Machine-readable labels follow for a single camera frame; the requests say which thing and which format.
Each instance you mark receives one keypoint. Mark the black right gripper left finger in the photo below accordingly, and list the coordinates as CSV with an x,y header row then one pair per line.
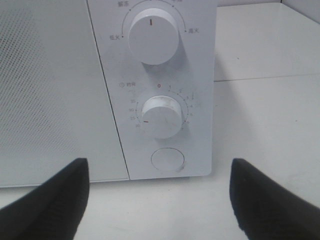
x,y
51,211

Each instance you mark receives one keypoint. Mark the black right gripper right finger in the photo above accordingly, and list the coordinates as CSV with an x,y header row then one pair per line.
x,y
265,210

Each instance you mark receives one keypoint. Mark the white microwave door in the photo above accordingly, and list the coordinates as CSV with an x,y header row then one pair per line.
x,y
54,103

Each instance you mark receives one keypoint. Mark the round white door-release button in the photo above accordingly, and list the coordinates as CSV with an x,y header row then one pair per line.
x,y
167,159

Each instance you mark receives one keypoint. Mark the white lower timer knob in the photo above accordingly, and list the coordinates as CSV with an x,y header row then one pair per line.
x,y
161,117

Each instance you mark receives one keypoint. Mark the white microwave oven body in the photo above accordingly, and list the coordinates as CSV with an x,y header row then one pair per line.
x,y
187,77

